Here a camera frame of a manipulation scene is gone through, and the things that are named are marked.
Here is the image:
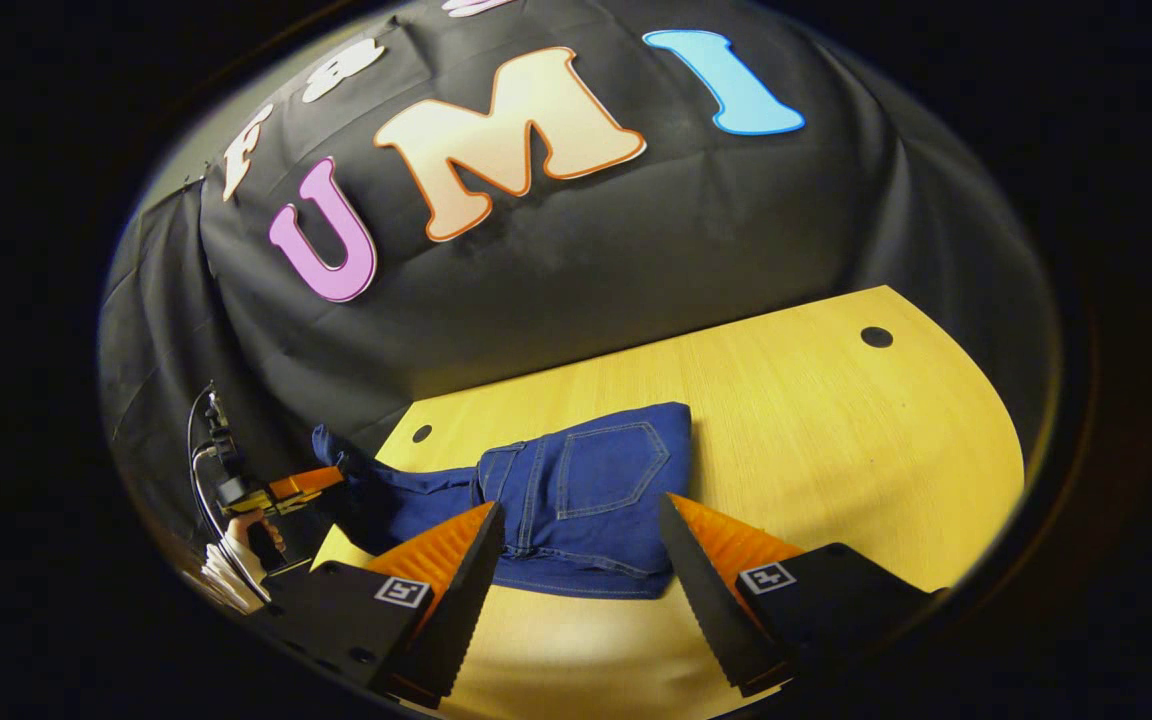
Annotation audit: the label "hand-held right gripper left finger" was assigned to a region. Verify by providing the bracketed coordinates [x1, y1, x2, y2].
[256, 500, 507, 709]

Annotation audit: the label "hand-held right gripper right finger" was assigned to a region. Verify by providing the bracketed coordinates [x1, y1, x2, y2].
[658, 492, 947, 699]

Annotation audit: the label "blue denim jeans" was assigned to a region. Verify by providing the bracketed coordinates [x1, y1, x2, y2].
[311, 402, 694, 601]

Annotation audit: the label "black backdrop cloth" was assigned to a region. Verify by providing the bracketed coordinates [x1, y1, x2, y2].
[99, 0, 1057, 541]

